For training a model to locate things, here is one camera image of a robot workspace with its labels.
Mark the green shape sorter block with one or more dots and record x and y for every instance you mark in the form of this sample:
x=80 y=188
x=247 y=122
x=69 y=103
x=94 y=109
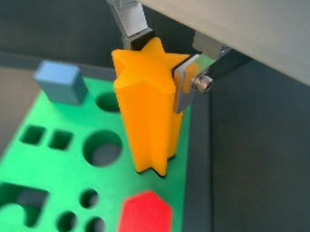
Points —
x=68 y=171

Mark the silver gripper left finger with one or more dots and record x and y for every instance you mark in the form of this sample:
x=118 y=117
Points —
x=129 y=15

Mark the yellow star prism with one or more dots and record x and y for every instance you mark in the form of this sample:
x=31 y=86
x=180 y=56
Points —
x=145 y=90

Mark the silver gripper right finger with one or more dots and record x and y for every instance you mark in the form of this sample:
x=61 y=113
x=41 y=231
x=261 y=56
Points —
x=190 y=74

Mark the red hexagonal prism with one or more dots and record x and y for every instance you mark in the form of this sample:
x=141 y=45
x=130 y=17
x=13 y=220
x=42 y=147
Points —
x=146 y=214

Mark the blue rectangular block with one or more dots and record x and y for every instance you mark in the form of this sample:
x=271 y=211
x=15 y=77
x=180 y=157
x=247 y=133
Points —
x=62 y=82

